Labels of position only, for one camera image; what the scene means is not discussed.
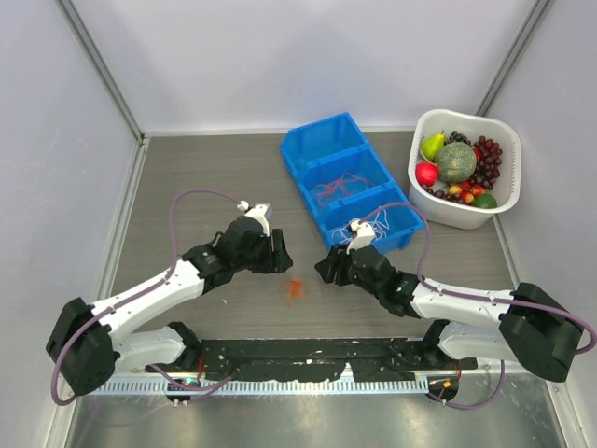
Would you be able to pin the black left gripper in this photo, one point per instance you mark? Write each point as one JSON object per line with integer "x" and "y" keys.
{"x": 276, "y": 261}

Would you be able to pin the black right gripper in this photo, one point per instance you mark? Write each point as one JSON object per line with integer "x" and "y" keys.
{"x": 327, "y": 267}

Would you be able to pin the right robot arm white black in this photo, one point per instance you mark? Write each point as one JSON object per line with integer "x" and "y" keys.
{"x": 524, "y": 325}

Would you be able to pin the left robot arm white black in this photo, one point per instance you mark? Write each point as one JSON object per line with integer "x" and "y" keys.
{"x": 92, "y": 341}

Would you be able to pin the blue three-compartment bin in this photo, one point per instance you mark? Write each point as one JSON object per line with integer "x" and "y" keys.
{"x": 341, "y": 177}

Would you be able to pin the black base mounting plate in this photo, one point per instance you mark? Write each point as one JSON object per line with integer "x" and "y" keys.
{"x": 315, "y": 360}

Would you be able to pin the red apple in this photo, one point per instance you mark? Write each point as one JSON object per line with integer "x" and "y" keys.
{"x": 426, "y": 174}

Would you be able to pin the green yellow pear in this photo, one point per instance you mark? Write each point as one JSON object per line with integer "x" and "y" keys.
{"x": 430, "y": 147}

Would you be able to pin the red yellow cherries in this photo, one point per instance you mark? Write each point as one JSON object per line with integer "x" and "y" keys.
{"x": 464, "y": 193}

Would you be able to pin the green melon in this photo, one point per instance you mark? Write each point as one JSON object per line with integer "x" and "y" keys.
{"x": 456, "y": 162}

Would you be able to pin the white fruit basket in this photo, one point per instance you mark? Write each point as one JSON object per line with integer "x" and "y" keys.
{"x": 507, "y": 188}

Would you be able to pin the green lime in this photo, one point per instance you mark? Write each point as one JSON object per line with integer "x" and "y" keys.
{"x": 484, "y": 201}

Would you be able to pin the dark red grape bunch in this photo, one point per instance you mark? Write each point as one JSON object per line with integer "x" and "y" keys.
{"x": 489, "y": 154}

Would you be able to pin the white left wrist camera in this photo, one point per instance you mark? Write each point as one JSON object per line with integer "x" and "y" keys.
{"x": 260, "y": 212}

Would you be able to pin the perforated cable duct strip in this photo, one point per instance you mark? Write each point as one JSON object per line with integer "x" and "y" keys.
{"x": 149, "y": 386}

